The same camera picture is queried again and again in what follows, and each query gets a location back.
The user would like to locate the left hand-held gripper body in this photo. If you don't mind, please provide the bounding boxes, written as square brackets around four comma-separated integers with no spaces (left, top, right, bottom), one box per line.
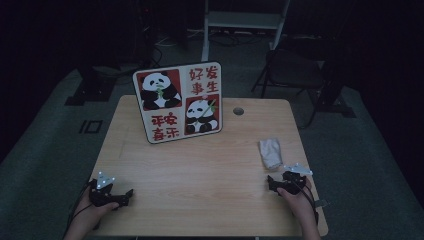
[87,171,131,208]

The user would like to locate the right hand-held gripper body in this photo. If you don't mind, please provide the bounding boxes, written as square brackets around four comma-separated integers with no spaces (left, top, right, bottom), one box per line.
[278,162,314,196]

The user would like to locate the panda picture board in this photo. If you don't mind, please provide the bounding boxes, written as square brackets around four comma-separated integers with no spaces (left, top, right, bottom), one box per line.
[132,61,224,145]

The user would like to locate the person's left hand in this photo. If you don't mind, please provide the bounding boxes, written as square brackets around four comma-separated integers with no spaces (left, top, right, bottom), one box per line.
[73,185,120,232]

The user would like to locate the person's right hand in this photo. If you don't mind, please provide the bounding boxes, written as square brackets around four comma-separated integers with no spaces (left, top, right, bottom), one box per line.
[276,177,318,226]

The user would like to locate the black stand base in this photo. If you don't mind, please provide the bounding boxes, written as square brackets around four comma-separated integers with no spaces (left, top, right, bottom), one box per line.
[64,64,118,107]
[313,49,357,119]

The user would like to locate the black folding chair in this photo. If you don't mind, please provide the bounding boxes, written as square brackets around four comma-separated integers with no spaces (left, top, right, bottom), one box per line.
[251,39,326,130]

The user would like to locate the dark equipment rack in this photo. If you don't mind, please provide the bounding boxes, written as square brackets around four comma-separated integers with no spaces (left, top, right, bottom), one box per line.
[132,0,158,69]

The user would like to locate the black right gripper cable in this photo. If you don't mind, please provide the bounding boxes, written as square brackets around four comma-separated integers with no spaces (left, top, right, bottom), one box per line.
[290,174,320,225]

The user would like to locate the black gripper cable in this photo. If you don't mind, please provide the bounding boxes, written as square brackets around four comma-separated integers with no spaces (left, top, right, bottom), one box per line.
[62,181,95,238]
[290,174,320,225]

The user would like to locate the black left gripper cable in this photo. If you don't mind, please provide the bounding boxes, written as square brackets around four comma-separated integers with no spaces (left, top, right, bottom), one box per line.
[62,181,95,238]

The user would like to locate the long black floor cable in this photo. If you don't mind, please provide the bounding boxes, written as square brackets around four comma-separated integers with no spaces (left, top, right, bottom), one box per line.
[142,43,165,69]

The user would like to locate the black cable loops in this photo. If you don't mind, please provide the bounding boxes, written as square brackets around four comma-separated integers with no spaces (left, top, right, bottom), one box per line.
[207,31,266,48]

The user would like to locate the white metal stand frame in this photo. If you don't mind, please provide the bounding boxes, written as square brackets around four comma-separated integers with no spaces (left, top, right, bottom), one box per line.
[200,0,291,70]

